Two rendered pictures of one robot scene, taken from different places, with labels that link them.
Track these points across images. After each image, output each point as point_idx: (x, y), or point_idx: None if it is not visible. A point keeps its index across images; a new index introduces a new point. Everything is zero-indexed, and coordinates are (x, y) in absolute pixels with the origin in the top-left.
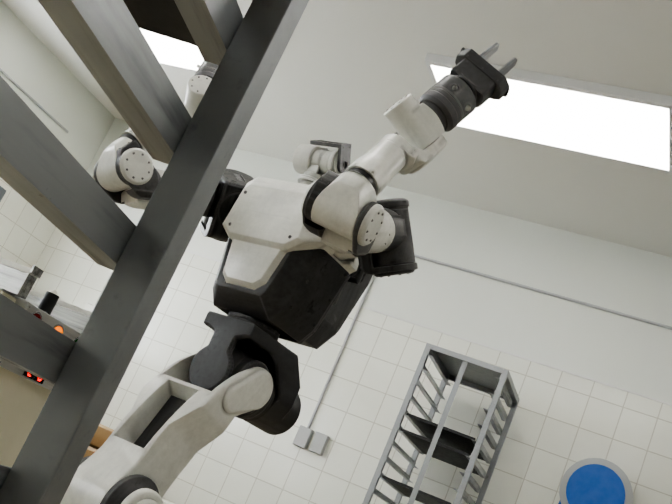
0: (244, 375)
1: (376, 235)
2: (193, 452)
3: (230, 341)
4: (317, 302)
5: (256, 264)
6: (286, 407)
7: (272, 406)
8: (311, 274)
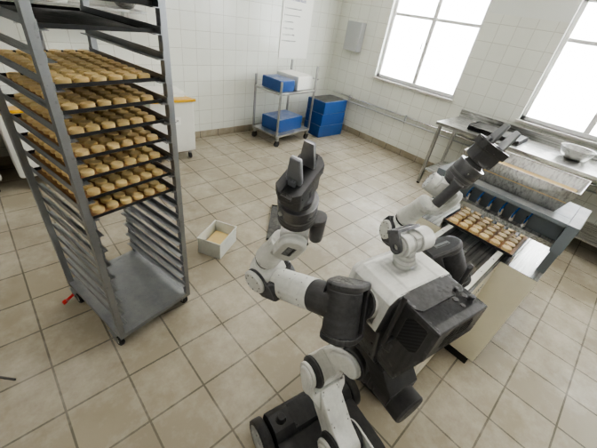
0: (339, 351)
1: (260, 290)
2: (334, 372)
3: None
4: (363, 338)
5: None
6: (381, 401)
7: (372, 390)
8: None
